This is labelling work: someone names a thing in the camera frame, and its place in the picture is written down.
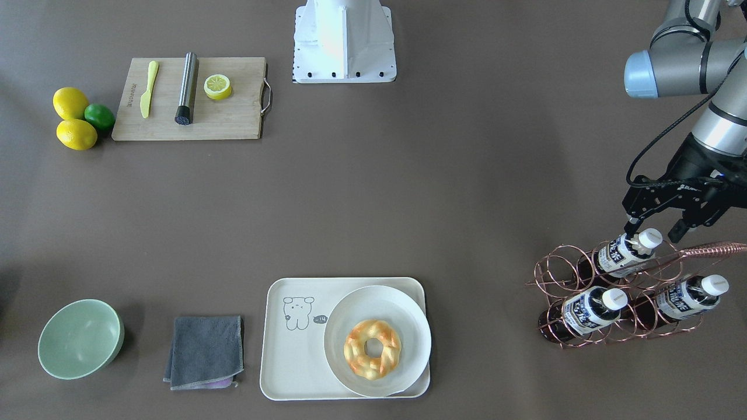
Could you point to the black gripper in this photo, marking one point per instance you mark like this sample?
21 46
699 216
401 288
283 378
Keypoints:
690 156

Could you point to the tea bottle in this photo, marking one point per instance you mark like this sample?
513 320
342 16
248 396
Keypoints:
688 297
618 258
577 317

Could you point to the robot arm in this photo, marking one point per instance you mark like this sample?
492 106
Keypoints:
683 59

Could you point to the tea bottle back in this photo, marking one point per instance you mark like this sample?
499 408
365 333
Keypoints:
688 297

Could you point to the cream rabbit tray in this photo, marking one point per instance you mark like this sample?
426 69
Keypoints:
293 364

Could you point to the white round plate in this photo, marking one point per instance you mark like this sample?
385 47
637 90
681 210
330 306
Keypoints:
412 378

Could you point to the wooden cutting board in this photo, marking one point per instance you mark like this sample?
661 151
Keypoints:
235 118

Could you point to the half lemon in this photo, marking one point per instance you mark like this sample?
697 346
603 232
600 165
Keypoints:
217 87

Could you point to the grey folded cloth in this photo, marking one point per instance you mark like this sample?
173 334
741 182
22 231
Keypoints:
206 353

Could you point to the steel muddler black tip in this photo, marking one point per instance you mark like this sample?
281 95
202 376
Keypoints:
184 112

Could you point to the yellow plastic knife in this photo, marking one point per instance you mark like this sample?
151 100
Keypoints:
146 97

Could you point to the green lime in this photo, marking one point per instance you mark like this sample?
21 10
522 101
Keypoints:
99 116

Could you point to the whole lemon lower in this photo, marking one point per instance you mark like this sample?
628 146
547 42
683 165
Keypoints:
77 134

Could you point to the whole lemon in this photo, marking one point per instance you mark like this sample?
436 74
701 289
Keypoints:
77 134
70 103

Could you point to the green bowl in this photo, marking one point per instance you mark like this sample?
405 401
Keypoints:
80 339

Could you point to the whole lemon upper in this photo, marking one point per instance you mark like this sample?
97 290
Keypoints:
70 103

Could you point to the copper wire bottle rack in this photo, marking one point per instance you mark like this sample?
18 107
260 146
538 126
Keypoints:
556 276

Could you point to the glazed ring donut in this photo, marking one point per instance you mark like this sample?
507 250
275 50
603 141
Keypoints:
372 349

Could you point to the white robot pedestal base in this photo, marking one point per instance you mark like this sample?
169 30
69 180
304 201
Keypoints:
344 42

